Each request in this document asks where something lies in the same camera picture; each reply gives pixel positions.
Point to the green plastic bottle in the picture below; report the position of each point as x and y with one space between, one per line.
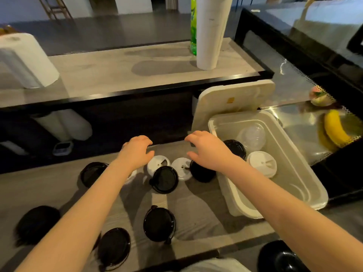
193 31

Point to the person's left forearm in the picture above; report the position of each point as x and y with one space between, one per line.
73 223

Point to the yellow banana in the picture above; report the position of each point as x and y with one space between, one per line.
334 127

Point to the tall white paper cup stack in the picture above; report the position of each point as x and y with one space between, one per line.
211 31

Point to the small white digital timer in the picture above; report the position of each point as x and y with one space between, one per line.
63 148

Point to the white plastic storage bin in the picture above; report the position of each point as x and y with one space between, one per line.
297 184

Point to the person's white shirt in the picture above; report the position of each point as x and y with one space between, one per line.
215 266

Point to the beige curtain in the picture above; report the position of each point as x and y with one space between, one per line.
171 2

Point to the white paper towel roll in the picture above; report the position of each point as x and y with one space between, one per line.
28 62

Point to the stack of clear dome lids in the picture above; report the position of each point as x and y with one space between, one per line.
252 137

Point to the person's right hand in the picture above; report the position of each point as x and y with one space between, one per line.
215 154

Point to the pile of black cup lids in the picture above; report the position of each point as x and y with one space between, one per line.
158 225

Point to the stack of white lids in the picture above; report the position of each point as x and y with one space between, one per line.
262 164

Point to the dark wine bottle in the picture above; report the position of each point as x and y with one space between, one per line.
357 41

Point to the stack of black lids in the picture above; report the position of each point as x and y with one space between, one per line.
235 147

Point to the wooden bar stool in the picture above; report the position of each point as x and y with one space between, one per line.
56 8

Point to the yellow wooden chair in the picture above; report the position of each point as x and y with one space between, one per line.
5 30

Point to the person's left hand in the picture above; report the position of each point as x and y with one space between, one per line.
134 154

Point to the person's right forearm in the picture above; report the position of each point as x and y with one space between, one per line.
297 223

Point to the black glass display case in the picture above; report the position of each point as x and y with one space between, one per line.
240 28

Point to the pale peach fruit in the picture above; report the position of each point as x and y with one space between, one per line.
320 97

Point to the white bin lid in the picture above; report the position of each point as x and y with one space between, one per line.
215 107

